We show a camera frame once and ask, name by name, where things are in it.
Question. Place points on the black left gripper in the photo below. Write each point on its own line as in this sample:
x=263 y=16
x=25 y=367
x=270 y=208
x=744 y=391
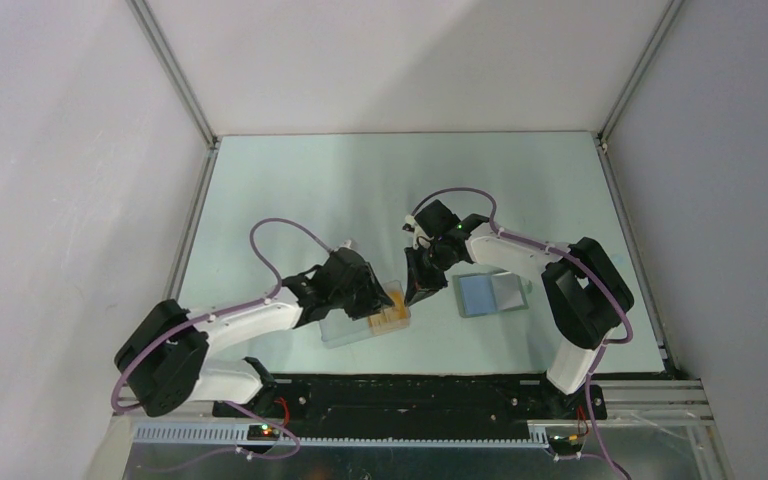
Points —
x=373 y=298

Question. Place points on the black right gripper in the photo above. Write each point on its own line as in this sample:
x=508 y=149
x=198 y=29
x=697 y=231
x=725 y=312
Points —
x=420 y=286

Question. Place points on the orange VIP card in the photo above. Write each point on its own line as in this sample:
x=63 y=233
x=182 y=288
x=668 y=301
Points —
x=395 y=317

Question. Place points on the clear plastic tray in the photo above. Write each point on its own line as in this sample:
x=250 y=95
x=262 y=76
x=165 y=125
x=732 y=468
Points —
x=338 y=329

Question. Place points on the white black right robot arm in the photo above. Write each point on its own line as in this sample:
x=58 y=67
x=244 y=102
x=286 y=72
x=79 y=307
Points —
x=587 y=296

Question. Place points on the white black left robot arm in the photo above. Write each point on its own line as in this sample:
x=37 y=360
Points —
x=172 y=358

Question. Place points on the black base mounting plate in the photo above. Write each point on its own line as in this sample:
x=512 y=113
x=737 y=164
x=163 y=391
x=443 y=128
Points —
x=423 y=407

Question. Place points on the aluminium frame rail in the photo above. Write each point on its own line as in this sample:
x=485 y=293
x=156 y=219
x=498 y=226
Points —
x=655 y=403

